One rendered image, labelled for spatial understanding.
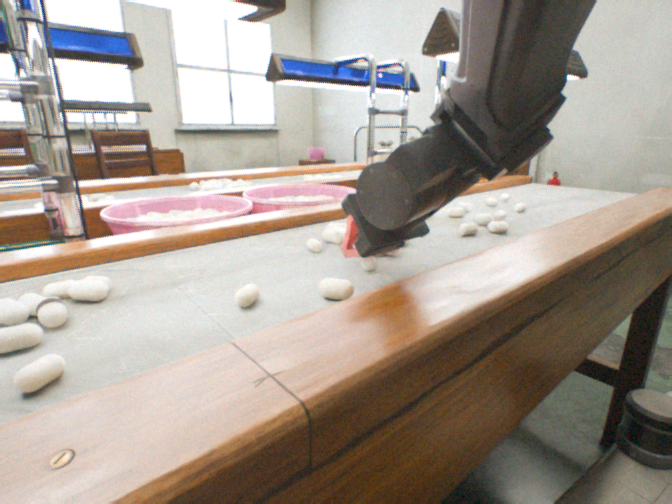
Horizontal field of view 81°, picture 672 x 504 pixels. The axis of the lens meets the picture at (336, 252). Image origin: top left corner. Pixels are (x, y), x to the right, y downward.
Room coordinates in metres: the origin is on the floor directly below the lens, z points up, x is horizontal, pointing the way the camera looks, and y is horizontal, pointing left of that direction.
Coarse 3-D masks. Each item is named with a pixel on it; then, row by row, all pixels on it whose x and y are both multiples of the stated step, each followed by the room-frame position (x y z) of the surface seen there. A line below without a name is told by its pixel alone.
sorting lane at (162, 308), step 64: (512, 192) 1.10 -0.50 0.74; (576, 192) 1.10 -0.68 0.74; (192, 256) 0.52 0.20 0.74; (256, 256) 0.52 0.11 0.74; (320, 256) 0.52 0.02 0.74; (384, 256) 0.52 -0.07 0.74; (448, 256) 0.52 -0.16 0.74; (128, 320) 0.33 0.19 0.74; (192, 320) 0.33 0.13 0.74; (256, 320) 0.33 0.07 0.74; (0, 384) 0.23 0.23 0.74; (64, 384) 0.23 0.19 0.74
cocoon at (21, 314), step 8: (0, 304) 0.32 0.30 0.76; (8, 304) 0.32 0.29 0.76; (16, 304) 0.32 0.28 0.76; (24, 304) 0.33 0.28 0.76; (0, 312) 0.31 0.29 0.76; (8, 312) 0.31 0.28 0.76; (16, 312) 0.31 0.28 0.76; (24, 312) 0.32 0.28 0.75; (0, 320) 0.31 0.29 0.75; (8, 320) 0.31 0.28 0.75; (16, 320) 0.31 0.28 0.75; (24, 320) 0.32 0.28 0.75
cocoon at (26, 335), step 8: (8, 328) 0.28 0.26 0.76; (16, 328) 0.28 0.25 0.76; (24, 328) 0.28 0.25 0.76; (32, 328) 0.28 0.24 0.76; (40, 328) 0.29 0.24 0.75; (0, 336) 0.27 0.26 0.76; (8, 336) 0.27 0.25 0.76; (16, 336) 0.27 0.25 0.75; (24, 336) 0.28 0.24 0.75; (32, 336) 0.28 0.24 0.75; (40, 336) 0.28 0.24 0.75; (0, 344) 0.27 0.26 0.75; (8, 344) 0.27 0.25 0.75; (16, 344) 0.27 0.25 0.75; (24, 344) 0.27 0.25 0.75; (32, 344) 0.28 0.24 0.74; (0, 352) 0.27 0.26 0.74
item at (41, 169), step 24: (0, 0) 0.70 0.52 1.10; (24, 72) 0.70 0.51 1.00; (0, 96) 0.68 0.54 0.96; (24, 96) 0.70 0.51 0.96; (24, 120) 0.70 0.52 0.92; (0, 168) 0.67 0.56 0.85; (24, 168) 0.69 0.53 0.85; (48, 168) 0.70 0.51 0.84; (48, 216) 0.70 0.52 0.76; (48, 240) 0.69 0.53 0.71
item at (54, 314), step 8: (48, 304) 0.32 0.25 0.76; (56, 304) 0.32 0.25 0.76; (40, 312) 0.31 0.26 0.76; (48, 312) 0.31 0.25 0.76; (56, 312) 0.31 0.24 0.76; (64, 312) 0.32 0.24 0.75; (40, 320) 0.31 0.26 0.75; (48, 320) 0.31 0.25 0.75; (56, 320) 0.31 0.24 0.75; (64, 320) 0.32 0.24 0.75
